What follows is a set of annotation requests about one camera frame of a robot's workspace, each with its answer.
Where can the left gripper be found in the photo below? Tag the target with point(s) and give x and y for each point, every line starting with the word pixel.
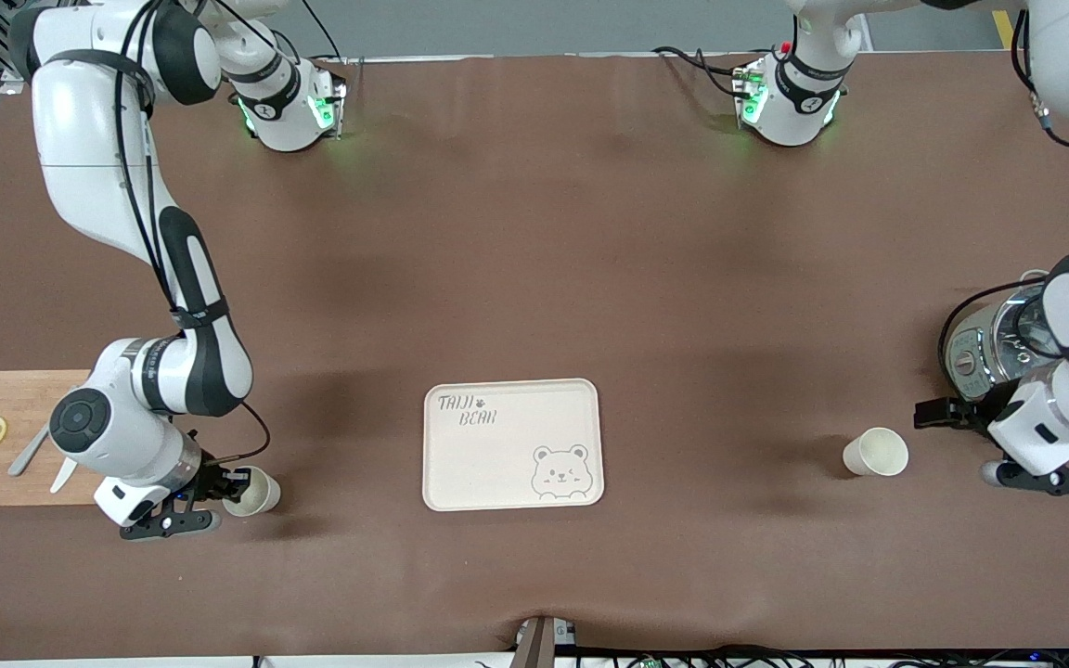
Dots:
pixel 964 413

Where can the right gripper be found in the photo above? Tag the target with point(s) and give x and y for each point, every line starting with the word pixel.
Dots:
pixel 210 479

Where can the white IKEA cup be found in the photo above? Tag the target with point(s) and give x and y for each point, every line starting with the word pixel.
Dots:
pixel 878 453
pixel 261 496

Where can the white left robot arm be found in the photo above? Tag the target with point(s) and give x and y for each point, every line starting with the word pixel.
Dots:
pixel 790 116

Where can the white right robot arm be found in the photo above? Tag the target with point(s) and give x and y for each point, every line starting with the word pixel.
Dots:
pixel 89 139

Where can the grey cooking pot glass lid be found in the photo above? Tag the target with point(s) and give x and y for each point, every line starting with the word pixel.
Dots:
pixel 966 357

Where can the white plastic knife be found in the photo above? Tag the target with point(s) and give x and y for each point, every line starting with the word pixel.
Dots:
pixel 61 478

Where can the grey plastic knife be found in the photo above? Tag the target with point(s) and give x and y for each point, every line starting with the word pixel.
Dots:
pixel 26 456

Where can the bamboo cutting board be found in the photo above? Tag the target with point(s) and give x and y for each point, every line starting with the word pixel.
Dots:
pixel 15 399

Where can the cream bear print tray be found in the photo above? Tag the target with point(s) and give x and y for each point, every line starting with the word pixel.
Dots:
pixel 516 482

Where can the brown table mat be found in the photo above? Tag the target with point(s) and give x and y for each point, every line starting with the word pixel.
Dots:
pixel 534 232

